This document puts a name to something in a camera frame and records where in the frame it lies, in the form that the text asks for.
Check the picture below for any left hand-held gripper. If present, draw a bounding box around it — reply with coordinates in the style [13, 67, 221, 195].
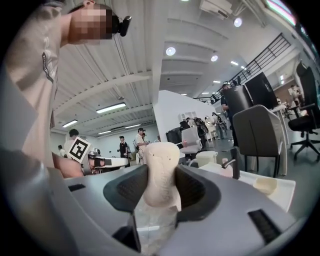
[66, 136, 130, 176]

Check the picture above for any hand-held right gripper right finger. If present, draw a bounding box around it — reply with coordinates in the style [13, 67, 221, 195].
[159, 164, 308, 256]

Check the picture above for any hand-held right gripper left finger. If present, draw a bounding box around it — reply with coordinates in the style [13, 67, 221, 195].
[47, 163, 151, 256]

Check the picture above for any white bar of soap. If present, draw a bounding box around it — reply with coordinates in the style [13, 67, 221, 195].
[143, 141, 183, 211]

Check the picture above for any cream soap dish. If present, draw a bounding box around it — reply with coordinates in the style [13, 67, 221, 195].
[253, 177, 278, 195]

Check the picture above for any person's left forearm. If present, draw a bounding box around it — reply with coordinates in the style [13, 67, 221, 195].
[51, 151, 85, 179]

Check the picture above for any pink bottle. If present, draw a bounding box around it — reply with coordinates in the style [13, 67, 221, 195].
[220, 157, 235, 177]

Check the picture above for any black faucet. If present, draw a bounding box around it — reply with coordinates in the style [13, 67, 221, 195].
[220, 147, 241, 181]

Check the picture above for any white sink tray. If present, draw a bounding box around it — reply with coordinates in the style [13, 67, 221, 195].
[198, 161, 297, 213]

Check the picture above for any white jug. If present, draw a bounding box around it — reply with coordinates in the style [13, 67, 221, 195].
[195, 150, 219, 169]

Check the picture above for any white office chair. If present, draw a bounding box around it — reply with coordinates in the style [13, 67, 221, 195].
[179, 127, 204, 157]

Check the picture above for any grey armchair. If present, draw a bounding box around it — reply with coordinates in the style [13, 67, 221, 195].
[232, 104, 289, 179]

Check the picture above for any person's beige shirt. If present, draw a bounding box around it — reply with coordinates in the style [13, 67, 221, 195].
[1, 1, 76, 176]

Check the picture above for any black monitor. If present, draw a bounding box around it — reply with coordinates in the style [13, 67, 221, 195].
[223, 85, 254, 116]
[243, 72, 279, 110]

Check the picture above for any black office chair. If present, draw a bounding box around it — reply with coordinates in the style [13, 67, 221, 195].
[287, 60, 320, 161]

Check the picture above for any black railing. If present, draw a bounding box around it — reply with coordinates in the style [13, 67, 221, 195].
[194, 32, 292, 103]

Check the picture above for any white ceiling air conditioner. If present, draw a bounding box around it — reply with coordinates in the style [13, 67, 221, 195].
[199, 0, 230, 20]

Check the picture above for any black head camera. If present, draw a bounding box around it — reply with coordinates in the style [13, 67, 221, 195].
[116, 15, 133, 38]

